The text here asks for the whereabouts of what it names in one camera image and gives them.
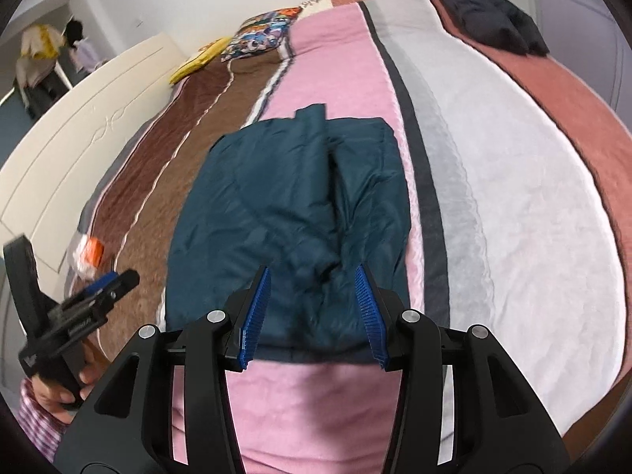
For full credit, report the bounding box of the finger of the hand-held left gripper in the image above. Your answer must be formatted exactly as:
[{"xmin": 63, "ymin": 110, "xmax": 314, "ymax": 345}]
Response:
[
  {"xmin": 86, "ymin": 269, "xmax": 142, "ymax": 308},
  {"xmin": 62, "ymin": 271, "xmax": 120, "ymax": 307}
]

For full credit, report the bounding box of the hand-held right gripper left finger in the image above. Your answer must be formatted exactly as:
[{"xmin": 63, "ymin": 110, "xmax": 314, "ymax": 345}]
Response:
[{"xmin": 52, "ymin": 265, "xmax": 272, "ymax": 474}]

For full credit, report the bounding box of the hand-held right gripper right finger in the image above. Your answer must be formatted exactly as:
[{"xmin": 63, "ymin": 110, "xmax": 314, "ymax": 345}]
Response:
[{"xmin": 354, "ymin": 262, "xmax": 578, "ymax": 474}]

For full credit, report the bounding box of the teal puffer jacket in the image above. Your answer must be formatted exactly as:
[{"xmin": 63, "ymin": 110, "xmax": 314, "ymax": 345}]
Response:
[{"xmin": 165, "ymin": 103, "xmax": 414, "ymax": 367}]

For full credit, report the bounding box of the person's left forearm plaid sleeve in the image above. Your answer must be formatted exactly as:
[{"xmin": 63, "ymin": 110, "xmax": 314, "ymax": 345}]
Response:
[{"xmin": 16, "ymin": 380, "xmax": 76, "ymax": 462}]

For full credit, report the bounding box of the person's left hand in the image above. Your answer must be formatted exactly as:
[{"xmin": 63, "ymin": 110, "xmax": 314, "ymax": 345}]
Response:
[{"xmin": 30, "ymin": 343, "xmax": 108, "ymax": 410}]

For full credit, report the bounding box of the orange and white plastic bag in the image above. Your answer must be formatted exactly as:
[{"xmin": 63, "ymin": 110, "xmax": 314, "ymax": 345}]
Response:
[{"xmin": 69, "ymin": 236, "xmax": 107, "ymax": 280}]

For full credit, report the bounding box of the cream bed headboard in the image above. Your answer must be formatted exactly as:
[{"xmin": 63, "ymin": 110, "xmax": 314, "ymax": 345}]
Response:
[{"xmin": 0, "ymin": 32, "xmax": 186, "ymax": 277}]

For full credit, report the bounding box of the striped fleece blanket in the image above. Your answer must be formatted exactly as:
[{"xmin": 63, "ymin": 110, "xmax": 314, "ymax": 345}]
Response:
[{"xmin": 64, "ymin": 0, "xmax": 632, "ymax": 474}]

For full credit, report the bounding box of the yellow pillow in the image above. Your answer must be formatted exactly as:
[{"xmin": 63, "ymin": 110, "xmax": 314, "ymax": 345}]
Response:
[{"xmin": 169, "ymin": 36, "xmax": 233, "ymax": 85}]

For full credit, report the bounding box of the colourful cartoon print pillow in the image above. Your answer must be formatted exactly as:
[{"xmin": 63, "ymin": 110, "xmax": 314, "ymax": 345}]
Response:
[{"xmin": 220, "ymin": 7, "xmax": 302, "ymax": 62}]

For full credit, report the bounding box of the dark puffer jacket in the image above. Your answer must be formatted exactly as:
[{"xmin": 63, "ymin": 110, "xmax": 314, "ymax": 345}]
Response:
[{"xmin": 431, "ymin": 0, "xmax": 551, "ymax": 57}]

